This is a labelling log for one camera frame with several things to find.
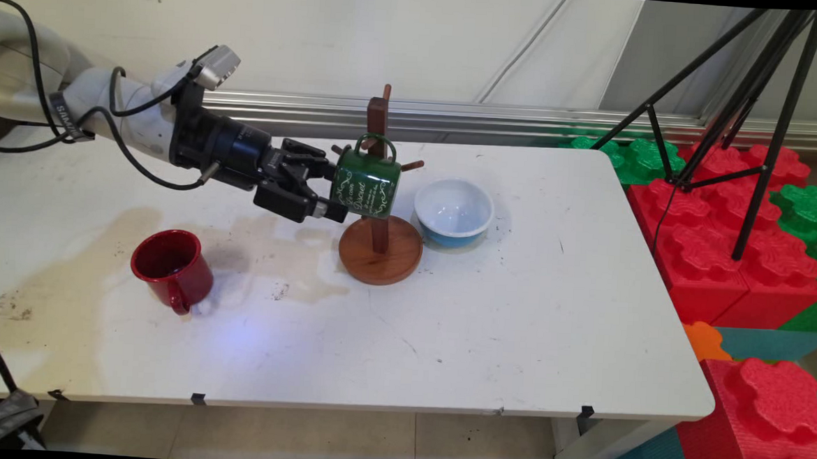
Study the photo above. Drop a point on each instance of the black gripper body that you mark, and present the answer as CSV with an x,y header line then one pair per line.
x,y
231,151

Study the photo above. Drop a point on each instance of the blue and white bowl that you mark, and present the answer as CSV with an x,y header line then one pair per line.
x,y
454,207

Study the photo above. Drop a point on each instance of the black table edge clip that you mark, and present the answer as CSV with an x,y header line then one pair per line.
x,y
585,417
57,394
198,399

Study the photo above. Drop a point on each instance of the black tripod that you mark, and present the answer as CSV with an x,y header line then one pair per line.
x,y
770,129

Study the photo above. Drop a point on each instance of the wooden mug tree stand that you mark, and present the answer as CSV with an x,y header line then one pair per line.
x,y
379,259

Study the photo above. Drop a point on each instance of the green foam block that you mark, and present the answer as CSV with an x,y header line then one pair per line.
x,y
811,216
636,161

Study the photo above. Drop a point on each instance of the white table leg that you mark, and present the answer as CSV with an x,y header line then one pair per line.
x,y
600,449

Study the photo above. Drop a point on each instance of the white wall conduit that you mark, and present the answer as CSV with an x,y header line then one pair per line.
x,y
523,50

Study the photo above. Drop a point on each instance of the red ceramic mug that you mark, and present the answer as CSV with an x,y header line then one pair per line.
x,y
189,281

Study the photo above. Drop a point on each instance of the aluminium wall rail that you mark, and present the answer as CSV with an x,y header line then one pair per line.
x,y
526,120

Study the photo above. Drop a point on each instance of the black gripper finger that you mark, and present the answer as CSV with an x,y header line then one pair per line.
x,y
291,199
311,160

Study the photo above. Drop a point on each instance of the large red foam block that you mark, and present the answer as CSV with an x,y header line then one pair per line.
x,y
714,259
755,422

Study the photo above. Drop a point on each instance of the green mug with white print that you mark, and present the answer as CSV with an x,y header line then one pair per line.
x,y
365,182

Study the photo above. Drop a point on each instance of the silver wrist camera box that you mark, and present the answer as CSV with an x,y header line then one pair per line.
x,y
218,65

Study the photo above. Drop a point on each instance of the orange foam block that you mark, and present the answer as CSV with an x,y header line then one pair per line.
x,y
705,341

